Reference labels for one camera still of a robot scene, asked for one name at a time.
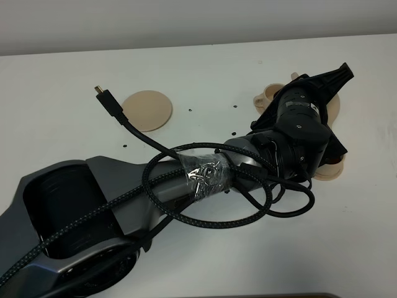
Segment black USB plug cable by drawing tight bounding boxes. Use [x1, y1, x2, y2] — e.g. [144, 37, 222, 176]
[94, 86, 181, 162]

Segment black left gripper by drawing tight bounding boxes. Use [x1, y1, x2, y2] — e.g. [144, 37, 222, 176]
[249, 63, 354, 180]

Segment beige teapot saucer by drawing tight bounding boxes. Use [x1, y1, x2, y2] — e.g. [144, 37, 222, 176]
[122, 90, 173, 132]

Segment near beige cup saucer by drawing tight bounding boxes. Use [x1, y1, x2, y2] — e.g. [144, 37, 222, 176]
[313, 155, 346, 181]

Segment beige ceramic teapot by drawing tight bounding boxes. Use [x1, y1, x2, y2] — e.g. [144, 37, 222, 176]
[290, 71, 341, 125]

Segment near beige teacup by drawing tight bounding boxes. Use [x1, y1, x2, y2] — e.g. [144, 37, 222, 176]
[324, 157, 342, 165]

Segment black braided cable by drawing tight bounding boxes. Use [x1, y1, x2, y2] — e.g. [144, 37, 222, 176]
[0, 142, 280, 279]

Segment thin black cable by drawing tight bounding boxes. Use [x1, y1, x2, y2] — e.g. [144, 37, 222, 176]
[216, 136, 316, 219]

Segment clear plastic tape wrap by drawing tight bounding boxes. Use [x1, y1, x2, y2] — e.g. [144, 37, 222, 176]
[177, 149, 233, 202]

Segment beige teacup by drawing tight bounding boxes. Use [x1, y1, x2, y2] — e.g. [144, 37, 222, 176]
[253, 83, 284, 114]
[324, 157, 342, 165]

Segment far beige teacup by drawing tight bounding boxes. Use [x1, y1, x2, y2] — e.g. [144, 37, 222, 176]
[253, 83, 284, 114]

